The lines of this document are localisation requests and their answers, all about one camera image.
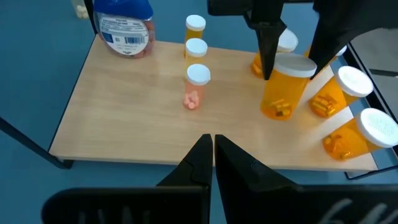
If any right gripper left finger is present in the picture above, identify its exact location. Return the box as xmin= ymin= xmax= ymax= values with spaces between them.
xmin=157 ymin=133 xmax=214 ymax=189

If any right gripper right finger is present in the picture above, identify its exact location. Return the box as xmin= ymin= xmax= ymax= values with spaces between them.
xmin=214 ymin=133 xmax=300 ymax=224

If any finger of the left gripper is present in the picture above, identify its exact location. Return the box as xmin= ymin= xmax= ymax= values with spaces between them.
xmin=308 ymin=0 xmax=398 ymax=79
xmin=243 ymin=0 xmax=288 ymax=81

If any large orange pill bottle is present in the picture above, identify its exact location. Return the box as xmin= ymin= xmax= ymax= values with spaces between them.
xmin=260 ymin=52 xmax=318 ymax=121
xmin=251 ymin=28 xmax=299 ymax=78

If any small orange pill bottle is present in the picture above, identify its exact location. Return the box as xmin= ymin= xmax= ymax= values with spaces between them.
xmin=183 ymin=14 xmax=206 ymax=43

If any small clear pill bottle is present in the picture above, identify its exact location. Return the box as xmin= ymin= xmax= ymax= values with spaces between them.
xmin=70 ymin=0 xmax=90 ymax=19
xmin=185 ymin=37 xmax=208 ymax=68

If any small red pill bottle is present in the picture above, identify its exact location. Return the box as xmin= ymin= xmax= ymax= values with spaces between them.
xmin=182 ymin=63 xmax=211 ymax=111

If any blue-capped antacid bottle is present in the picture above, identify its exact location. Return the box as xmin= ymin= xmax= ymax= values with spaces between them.
xmin=93 ymin=0 xmax=155 ymax=59

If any dark blue table mat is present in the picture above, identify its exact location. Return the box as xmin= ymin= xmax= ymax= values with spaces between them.
xmin=0 ymin=0 xmax=398 ymax=224

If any wooden shelf with black frame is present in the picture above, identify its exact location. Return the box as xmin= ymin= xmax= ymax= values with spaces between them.
xmin=0 ymin=0 xmax=398 ymax=181

